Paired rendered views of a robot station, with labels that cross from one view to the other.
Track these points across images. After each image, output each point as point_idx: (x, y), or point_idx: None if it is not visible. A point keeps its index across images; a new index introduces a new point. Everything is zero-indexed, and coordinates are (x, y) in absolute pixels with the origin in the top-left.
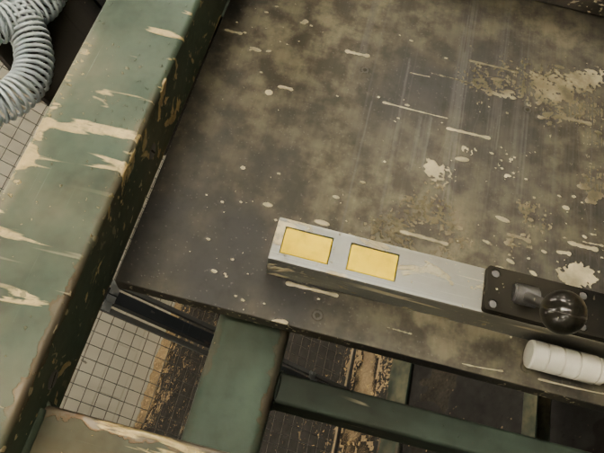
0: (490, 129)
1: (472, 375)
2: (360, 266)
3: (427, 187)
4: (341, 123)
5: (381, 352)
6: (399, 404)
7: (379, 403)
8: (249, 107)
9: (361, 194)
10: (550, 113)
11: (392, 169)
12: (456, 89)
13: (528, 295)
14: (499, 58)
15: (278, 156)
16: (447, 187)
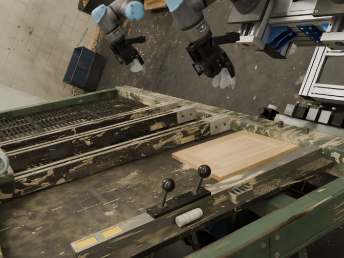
0: (116, 197)
1: (170, 240)
2: (109, 234)
3: (111, 217)
4: (67, 223)
5: (138, 256)
6: None
7: None
8: (29, 239)
9: (92, 231)
10: (130, 185)
11: (96, 220)
12: (97, 196)
13: (161, 202)
14: (103, 185)
15: (53, 242)
16: (117, 213)
